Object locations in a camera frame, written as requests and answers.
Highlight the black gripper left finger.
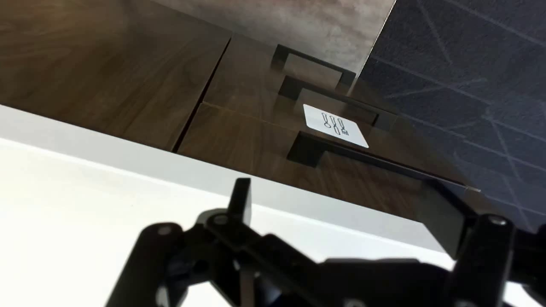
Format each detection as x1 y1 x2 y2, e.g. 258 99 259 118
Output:
104 178 323 307

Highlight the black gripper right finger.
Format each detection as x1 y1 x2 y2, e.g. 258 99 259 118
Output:
420 179 546 307

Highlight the walnut wood drawer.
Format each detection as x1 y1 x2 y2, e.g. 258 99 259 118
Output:
218 33 372 109
201 58 399 150

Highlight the white printed label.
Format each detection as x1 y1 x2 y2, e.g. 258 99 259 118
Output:
300 102 370 150

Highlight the walnut cabinet door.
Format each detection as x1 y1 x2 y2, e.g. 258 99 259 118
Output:
0 0 232 154

